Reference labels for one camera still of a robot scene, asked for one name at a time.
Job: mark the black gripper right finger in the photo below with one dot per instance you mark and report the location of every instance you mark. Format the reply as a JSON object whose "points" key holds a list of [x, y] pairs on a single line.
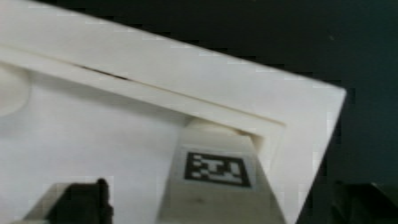
{"points": [[365, 204]]}

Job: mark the white square tabletop part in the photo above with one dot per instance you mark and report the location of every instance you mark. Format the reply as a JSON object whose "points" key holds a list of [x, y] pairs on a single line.
{"points": [[83, 134]]}

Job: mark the white table leg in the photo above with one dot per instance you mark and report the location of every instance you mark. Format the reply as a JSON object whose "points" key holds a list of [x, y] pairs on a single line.
{"points": [[218, 190]]}

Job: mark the white U-shaped obstacle fixture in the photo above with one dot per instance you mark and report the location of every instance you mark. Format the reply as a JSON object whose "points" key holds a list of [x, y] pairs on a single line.
{"points": [[268, 102]]}

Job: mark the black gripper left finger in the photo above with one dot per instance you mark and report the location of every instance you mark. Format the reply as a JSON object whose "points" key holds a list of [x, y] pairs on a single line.
{"points": [[74, 204]]}

